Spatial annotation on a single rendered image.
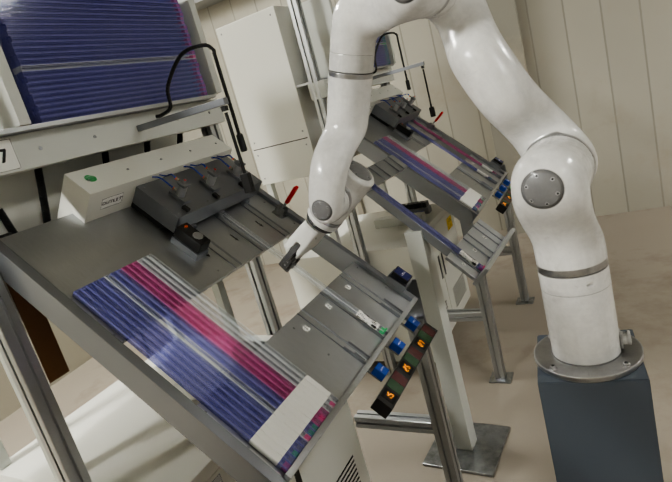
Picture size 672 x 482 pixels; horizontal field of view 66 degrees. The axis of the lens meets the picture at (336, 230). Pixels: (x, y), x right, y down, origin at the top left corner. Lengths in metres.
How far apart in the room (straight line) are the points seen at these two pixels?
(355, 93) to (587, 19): 3.13
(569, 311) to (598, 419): 0.20
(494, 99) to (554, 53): 3.13
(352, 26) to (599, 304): 0.67
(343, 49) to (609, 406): 0.81
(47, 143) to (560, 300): 1.05
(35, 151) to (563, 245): 1.02
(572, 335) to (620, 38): 3.22
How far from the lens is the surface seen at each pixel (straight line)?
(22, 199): 1.36
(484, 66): 0.94
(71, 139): 1.26
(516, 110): 0.96
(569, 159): 0.89
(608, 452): 1.14
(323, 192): 1.05
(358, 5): 1.03
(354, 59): 1.05
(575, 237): 0.95
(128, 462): 1.40
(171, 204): 1.27
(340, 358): 1.16
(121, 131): 1.34
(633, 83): 4.12
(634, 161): 4.20
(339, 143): 1.06
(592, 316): 1.03
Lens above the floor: 1.28
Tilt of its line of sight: 13 degrees down
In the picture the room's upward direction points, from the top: 15 degrees counter-clockwise
